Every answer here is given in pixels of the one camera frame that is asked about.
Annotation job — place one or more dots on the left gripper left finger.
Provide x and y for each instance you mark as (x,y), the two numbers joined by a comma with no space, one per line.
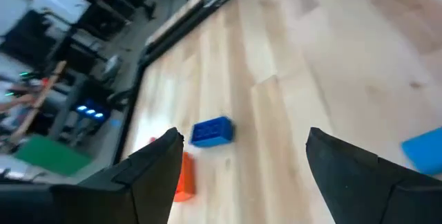
(145,189)

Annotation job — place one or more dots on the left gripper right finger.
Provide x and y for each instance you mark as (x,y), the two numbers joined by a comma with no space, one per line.
(355,189)

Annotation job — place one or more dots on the light blue wooden block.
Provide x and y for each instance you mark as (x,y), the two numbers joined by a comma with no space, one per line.
(424,151)

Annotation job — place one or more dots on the orange eight-stud brick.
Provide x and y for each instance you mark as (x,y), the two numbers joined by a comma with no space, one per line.
(187,179)

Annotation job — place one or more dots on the blue eight-stud brick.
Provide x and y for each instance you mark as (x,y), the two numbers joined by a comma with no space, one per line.
(211,132)

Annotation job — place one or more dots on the device with blue lights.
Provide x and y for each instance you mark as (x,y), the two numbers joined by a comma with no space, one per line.
(91,110)

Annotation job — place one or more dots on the green mat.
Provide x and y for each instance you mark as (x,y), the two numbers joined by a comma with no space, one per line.
(52,155)

